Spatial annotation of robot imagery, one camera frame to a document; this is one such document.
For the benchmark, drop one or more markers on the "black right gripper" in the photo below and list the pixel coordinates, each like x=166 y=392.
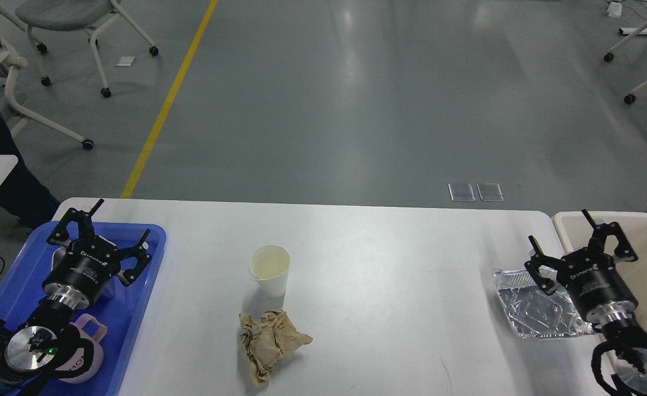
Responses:
x=598 y=286

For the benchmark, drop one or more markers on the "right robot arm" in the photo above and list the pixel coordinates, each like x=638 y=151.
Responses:
x=619 y=363

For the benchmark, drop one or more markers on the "grey chair with castors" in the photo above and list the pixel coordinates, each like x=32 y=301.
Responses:
x=92 y=17

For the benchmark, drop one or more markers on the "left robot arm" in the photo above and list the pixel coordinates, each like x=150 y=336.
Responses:
x=47 y=345

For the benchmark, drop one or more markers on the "white paper cup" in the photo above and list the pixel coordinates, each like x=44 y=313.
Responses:
x=270 y=266

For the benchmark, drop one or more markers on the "aluminium foil tray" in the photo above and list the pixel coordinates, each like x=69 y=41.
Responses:
x=531 y=313

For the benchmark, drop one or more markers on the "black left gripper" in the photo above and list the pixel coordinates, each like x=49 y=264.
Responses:
x=81 y=272

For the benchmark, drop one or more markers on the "person in dark jeans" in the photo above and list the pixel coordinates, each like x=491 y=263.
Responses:
x=21 y=193

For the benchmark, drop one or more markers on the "stainless steel rectangular tray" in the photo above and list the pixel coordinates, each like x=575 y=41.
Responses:
x=109 y=291

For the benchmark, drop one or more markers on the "blue plastic tray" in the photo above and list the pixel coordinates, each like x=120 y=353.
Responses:
x=119 y=308

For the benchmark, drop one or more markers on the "crumpled brown paper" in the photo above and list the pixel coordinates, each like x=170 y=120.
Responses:
x=267 y=341

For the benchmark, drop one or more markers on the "pink home mug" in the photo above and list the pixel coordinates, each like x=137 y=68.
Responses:
x=86 y=360

